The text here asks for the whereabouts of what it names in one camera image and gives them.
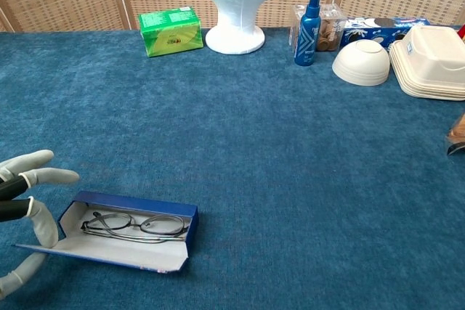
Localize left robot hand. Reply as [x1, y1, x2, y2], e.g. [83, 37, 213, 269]
[0, 149, 80, 298]

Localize thin-framed eyeglasses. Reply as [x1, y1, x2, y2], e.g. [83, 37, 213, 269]
[81, 211, 190, 244]

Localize blue glasses case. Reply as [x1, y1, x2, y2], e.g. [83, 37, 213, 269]
[15, 189, 199, 274]

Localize green cardboard box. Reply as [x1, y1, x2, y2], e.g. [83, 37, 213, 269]
[138, 6, 204, 58]

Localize blue table cloth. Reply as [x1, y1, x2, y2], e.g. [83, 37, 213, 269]
[0, 26, 465, 310]

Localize blue spray bottle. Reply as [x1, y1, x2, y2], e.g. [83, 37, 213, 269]
[294, 0, 323, 68]

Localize clear plastic biscuit box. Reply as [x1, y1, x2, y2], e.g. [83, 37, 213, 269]
[288, 3, 348, 53]

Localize cream upturned bowl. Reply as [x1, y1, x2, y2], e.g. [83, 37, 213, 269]
[331, 39, 391, 87]

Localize blue cookie box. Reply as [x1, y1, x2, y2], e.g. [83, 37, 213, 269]
[341, 16, 431, 49]

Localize cream lunch box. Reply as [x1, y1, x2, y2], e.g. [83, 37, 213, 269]
[389, 25, 465, 102]

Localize bread in clear bag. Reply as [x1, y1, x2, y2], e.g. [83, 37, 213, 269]
[445, 113, 465, 157]

